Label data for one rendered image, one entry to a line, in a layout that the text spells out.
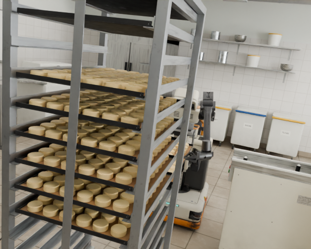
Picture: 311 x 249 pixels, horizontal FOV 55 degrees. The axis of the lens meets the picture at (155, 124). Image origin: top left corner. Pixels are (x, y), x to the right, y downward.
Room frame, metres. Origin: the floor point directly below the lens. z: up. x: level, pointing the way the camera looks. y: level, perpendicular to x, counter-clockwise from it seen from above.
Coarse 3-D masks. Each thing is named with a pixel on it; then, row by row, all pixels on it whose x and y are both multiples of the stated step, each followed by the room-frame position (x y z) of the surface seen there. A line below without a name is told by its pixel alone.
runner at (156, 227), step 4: (164, 208) 1.37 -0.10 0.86; (168, 208) 1.36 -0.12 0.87; (164, 212) 1.28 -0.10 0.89; (160, 216) 1.29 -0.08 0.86; (164, 216) 1.28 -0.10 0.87; (156, 220) 1.25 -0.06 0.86; (160, 220) 1.21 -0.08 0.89; (156, 224) 1.22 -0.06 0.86; (160, 224) 1.21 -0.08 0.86; (152, 228) 1.18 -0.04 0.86; (156, 228) 1.14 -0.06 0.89; (152, 232) 1.15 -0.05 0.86; (156, 232) 1.15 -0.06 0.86; (148, 236) 1.12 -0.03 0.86; (152, 236) 1.08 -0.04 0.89; (148, 240) 1.09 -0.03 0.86; (152, 240) 1.08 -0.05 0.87; (144, 244) 1.06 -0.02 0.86; (148, 244) 1.03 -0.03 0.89; (144, 248) 1.04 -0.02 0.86; (148, 248) 1.03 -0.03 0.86
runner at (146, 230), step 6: (168, 192) 1.37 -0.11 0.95; (162, 198) 1.30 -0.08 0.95; (162, 204) 1.19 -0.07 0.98; (156, 210) 1.18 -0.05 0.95; (156, 216) 1.11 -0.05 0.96; (150, 222) 1.08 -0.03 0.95; (144, 228) 1.03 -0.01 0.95; (150, 228) 1.02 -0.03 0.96; (144, 234) 0.95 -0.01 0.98; (144, 240) 0.95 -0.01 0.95
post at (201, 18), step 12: (192, 60) 1.36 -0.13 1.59; (192, 72) 1.36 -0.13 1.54; (192, 84) 1.36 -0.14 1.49; (192, 96) 1.36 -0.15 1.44; (180, 132) 1.36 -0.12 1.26; (180, 144) 1.36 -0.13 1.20; (180, 156) 1.36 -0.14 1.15; (180, 168) 1.36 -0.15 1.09; (168, 216) 1.36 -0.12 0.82; (168, 228) 1.36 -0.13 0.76; (168, 240) 1.36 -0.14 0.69
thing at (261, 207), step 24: (240, 168) 2.15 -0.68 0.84; (288, 168) 2.29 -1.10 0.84; (240, 192) 2.14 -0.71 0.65; (264, 192) 2.09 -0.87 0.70; (288, 192) 2.04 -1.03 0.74; (240, 216) 2.13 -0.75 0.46; (264, 216) 2.08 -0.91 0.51; (288, 216) 2.03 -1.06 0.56; (240, 240) 2.12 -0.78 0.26; (264, 240) 2.07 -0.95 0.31; (288, 240) 2.02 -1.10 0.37
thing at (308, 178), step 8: (232, 160) 2.18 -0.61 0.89; (240, 160) 2.17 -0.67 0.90; (248, 168) 2.14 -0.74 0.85; (256, 168) 2.13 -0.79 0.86; (264, 168) 2.11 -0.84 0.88; (272, 168) 2.09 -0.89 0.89; (280, 168) 2.09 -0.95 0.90; (280, 176) 2.08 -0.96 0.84; (288, 176) 2.06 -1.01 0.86; (296, 176) 2.05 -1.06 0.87; (304, 176) 2.03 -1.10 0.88
